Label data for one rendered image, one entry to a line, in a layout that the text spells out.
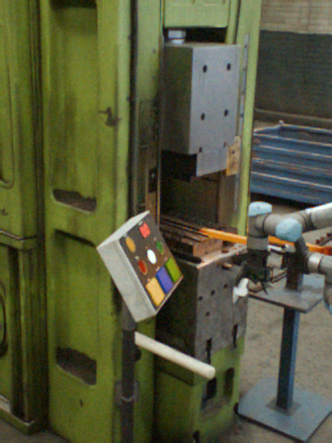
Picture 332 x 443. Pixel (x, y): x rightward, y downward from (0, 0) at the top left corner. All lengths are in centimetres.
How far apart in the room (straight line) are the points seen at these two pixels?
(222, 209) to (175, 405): 91
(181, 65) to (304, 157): 414
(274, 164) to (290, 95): 491
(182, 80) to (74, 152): 54
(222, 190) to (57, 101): 85
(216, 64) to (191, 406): 145
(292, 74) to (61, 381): 906
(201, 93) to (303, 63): 890
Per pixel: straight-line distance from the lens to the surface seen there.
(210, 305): 289
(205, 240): 283
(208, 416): 319
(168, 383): 310
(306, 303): 313
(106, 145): 256
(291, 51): 1161
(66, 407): 321
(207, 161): 273
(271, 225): 223
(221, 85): 273
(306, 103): 1151
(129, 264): 218
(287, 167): 673
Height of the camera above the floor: 193
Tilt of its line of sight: 18 degrees down
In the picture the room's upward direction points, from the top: 2 degrees clockwise
